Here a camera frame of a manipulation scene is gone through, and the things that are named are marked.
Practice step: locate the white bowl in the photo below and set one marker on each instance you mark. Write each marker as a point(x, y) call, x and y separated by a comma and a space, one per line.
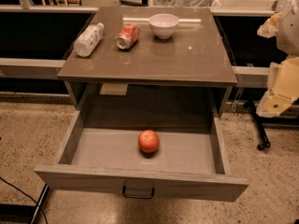
point(163, 25)

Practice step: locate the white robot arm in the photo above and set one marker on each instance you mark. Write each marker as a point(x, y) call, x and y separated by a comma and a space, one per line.
point(288, 32)

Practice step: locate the open grey drawer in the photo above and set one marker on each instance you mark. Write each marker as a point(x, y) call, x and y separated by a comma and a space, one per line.
point(187, 165)

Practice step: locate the red apple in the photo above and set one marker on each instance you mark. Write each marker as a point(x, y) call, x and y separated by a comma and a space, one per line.
point(148, 141)

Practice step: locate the red soda can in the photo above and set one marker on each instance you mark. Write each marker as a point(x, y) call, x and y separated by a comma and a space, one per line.
point(127, 36)

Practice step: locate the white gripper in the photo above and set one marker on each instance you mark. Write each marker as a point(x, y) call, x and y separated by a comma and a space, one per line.
point(289, 34)

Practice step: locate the black stand leg with wheels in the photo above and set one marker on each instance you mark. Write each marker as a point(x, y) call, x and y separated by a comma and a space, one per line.
point(265, 143)

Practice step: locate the black drawer handle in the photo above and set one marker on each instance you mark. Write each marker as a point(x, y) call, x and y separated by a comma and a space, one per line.
point(143, 194)

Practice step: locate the white plastic bottle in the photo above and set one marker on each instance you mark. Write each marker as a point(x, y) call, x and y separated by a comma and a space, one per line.
point(89, 39)

